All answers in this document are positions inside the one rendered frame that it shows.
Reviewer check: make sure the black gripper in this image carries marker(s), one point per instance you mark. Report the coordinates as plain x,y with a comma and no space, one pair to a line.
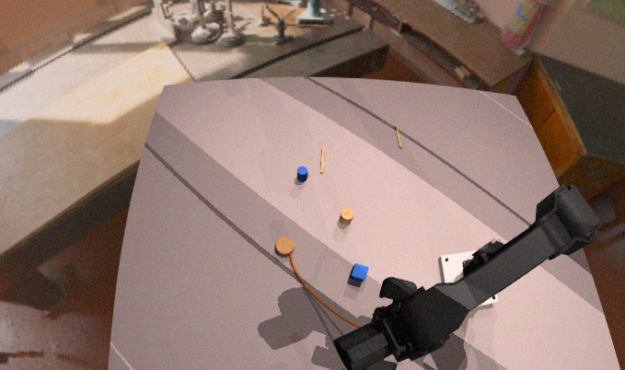
395,289

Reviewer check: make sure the round wooden button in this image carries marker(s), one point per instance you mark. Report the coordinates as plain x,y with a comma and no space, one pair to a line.
284,246

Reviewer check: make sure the small wooden cylinder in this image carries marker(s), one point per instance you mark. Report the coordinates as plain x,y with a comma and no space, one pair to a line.
346,216

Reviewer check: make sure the blue block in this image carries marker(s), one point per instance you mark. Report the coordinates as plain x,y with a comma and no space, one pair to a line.
359,273

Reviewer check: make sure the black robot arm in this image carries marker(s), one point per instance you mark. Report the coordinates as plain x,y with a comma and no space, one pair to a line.
564,223

